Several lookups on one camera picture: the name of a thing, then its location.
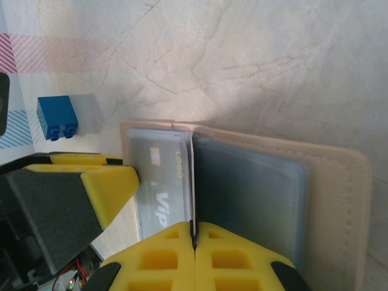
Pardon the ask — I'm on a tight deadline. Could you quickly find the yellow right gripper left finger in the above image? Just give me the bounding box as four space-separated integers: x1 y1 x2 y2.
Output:
90 221 197 291

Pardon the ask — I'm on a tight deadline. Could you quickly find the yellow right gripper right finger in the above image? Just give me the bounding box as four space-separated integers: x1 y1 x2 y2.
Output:
195 221 312 291

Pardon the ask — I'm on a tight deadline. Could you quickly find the silver VIP credit card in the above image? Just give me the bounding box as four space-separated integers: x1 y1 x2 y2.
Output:
130 138 195 240

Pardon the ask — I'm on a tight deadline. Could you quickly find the blue toy brick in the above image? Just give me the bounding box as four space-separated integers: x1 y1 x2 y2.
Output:
36 95 79 142

